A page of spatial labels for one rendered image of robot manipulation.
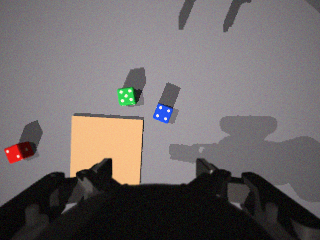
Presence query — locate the blue die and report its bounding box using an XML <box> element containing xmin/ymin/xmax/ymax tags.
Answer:
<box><xmin>153</xmin><ymin>103</ymin><xmax>173</xmax><ymax>123</ymax></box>

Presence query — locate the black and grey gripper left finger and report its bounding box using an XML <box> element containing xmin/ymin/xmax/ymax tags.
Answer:
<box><xmin>0</xmin><ymin>158</ymin><xmax>129</xmax><ymax>240</ymax></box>

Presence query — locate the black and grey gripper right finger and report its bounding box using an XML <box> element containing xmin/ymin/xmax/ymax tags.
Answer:
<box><xmin>180</xmin><ymin>158</ymin><xmax>320</xmax><ymax>240</ymax></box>

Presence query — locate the tan flat mat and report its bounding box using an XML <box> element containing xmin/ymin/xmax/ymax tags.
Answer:
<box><xmin>70</xmin><ymin>116</ymin><xmax>143</xmax><ymax>184</ymax></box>

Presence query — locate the red die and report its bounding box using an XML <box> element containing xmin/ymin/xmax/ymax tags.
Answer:
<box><xmin>4</xmin><ymin>142</ymin><xmax>34</xmax><ymax>163</ymax></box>

